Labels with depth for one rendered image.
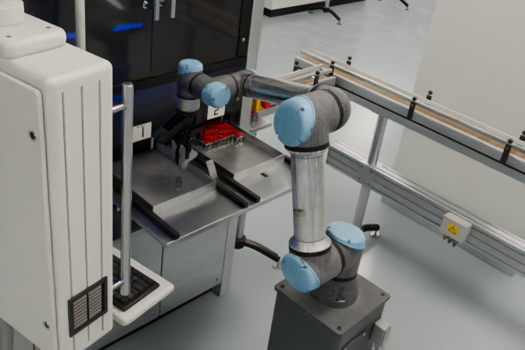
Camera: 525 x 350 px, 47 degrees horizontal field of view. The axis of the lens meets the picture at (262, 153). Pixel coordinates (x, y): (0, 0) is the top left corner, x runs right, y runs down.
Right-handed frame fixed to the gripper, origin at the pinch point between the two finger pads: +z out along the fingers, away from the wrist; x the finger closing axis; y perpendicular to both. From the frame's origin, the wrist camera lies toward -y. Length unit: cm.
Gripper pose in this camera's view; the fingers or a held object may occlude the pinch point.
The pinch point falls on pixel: (178, 164)
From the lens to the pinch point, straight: 202.0
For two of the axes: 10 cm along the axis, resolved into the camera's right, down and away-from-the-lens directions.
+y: 7.1, -2.7, 6.5
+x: -7.0, -4.2, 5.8
